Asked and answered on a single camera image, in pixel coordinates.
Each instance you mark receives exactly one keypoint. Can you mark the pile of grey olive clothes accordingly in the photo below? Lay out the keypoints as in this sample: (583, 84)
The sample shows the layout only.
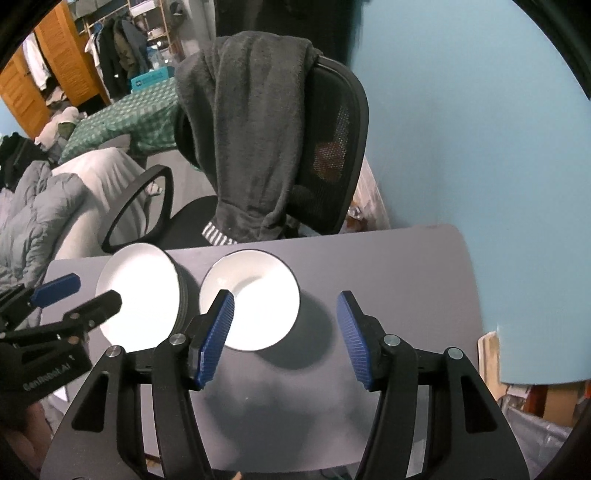
(57, 127)

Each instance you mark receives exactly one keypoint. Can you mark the green checkered cloth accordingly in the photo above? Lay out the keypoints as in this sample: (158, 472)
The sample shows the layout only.
(134, 120)

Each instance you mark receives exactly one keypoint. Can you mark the brown cardboard box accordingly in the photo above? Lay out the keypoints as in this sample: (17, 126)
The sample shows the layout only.
(554, 404)

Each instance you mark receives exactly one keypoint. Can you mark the blue box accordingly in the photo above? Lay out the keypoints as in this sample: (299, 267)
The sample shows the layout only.
(152, 78)

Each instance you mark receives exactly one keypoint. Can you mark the grey bed sheet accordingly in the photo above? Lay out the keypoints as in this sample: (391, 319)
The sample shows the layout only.
(106, 184)

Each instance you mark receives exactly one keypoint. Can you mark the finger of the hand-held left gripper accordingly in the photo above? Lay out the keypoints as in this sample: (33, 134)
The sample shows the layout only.
(99, 307)
(55, 290)

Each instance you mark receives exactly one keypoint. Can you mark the white bowl ribbed grey outside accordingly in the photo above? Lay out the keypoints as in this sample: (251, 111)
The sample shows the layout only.
(258, 300)

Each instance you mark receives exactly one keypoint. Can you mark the dark grey fleece towel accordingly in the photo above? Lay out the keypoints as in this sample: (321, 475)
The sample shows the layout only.
(249, 129)

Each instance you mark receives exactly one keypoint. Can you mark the small white plate grey rim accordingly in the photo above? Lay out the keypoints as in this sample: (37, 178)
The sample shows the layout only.
(181, 300)

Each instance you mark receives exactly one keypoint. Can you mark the wooden board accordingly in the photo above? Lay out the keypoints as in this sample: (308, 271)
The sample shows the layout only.
(489, 364)

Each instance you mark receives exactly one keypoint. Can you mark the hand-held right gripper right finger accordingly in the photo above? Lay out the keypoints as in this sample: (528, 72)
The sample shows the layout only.
(354, 341)

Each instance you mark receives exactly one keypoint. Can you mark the grey quilted duvet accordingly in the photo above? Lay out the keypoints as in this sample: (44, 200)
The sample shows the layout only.
(32, 217)

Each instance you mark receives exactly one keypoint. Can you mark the large white plate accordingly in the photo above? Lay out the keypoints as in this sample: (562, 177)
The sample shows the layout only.
(143, 286)

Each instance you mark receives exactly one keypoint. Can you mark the clothes rack with garments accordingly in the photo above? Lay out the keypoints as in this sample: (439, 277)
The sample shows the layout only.
(124, 41)

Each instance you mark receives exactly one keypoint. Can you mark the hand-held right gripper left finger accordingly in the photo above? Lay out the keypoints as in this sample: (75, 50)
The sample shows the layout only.
(214, 346)

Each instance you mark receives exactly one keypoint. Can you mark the grey plastic bag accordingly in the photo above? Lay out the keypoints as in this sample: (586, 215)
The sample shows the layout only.
(535, 443)

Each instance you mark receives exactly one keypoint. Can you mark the wooden wardrobe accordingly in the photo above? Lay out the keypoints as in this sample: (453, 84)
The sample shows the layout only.
(55, 69)

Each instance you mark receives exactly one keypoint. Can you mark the pile of black clothes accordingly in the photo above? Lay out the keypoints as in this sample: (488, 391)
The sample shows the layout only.
(18, 157)

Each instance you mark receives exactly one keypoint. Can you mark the black office chair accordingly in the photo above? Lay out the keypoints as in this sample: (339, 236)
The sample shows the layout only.
(341, 92)

